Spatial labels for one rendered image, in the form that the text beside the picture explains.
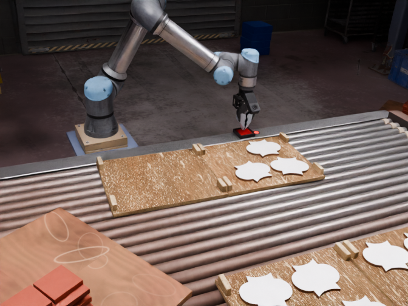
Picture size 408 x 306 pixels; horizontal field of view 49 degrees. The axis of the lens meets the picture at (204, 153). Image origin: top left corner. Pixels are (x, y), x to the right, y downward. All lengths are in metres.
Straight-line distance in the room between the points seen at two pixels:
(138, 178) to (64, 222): 0.44
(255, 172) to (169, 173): 0.33
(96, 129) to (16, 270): 0.93
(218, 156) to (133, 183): 0.39
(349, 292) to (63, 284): 0.76
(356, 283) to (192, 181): 0.67
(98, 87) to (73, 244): 0.86
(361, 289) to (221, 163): 0.74
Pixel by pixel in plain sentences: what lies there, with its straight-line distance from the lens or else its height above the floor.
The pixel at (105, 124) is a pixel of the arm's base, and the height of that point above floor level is 0.98.
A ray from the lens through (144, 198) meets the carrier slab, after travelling 1.58.
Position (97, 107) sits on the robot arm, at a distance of 1.96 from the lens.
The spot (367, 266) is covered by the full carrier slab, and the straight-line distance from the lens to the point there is 1.45.
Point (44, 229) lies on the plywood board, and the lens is 1.33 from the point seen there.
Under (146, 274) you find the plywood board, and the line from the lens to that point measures 1.16.
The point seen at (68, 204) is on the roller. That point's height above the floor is 0.92.
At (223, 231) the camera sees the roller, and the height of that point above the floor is 0.91.
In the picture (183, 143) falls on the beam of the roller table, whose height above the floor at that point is 0.92.
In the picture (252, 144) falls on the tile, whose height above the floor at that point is 0.95.
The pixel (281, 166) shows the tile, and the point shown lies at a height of 0.95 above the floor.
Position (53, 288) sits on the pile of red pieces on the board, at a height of 1.18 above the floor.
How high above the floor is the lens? 1.85
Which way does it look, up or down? 29 degrees down
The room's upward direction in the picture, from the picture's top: 3 degrees clockwise
